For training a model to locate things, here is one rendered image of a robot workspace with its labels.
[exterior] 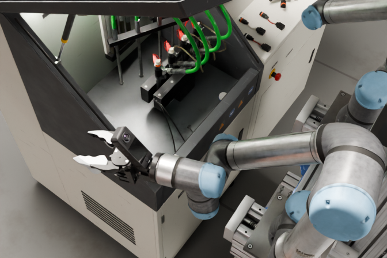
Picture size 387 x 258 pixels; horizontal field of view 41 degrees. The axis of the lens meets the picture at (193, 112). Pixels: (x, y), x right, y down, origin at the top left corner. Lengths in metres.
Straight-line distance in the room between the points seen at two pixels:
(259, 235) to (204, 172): 0.50
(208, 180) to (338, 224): 0.31
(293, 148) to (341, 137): 0.13
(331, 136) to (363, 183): 0.14
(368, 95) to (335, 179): 0.72
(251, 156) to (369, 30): 2.60
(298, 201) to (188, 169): 0.38
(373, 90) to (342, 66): 1.77
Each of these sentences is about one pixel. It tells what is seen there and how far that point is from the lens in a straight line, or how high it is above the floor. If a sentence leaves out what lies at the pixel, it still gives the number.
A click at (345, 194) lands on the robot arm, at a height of 1.68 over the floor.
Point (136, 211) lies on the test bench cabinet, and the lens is 2.05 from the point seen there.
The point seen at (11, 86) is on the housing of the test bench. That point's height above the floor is 1.01.
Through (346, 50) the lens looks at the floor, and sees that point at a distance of 3.56.
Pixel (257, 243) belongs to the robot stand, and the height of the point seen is 1.04.
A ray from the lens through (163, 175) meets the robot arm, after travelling 1.19.
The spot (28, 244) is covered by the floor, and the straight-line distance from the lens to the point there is 2.80.
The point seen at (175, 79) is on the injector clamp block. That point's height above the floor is 0.98.
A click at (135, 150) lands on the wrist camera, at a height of 1.50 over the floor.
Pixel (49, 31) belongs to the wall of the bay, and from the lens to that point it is 1.79.
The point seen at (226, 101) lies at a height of 0.95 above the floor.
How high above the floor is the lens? 2.53
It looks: 55 degrees down
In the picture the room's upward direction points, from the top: 3 degrees clockwise
